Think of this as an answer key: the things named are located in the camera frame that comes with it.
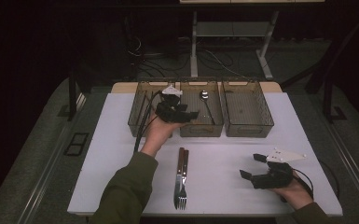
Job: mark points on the grey metal desk frame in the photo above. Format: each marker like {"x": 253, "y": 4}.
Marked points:
{"x": 194, "y": 46}

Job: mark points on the black floor socket frame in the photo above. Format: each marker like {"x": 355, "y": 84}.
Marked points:
{"x": 74, "y": 144}

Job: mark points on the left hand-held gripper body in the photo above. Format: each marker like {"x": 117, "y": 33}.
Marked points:
{"x": 168, "y": 112}

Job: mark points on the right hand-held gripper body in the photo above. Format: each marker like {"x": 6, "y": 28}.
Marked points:
{"x": 276, "y": 177}

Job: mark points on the transparent brown plastic bin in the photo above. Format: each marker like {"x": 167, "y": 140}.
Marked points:
{"x": 135, "y": 132}
{"x": 196, "y": 101}
{"x": 245, "y": 109}

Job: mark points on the black metal stand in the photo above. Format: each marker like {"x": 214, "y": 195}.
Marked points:
{"x": 328, "y": 102}
{"x": 72, "y": 99}

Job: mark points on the white table mat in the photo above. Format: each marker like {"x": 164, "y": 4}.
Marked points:
{"x": 205, "y": 174}

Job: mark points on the person's left hand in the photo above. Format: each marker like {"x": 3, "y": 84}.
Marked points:
{"x": 160, "y": 133}

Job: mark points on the person's right hand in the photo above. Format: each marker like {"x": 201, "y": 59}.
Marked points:
{"x": 295, "y": 194}

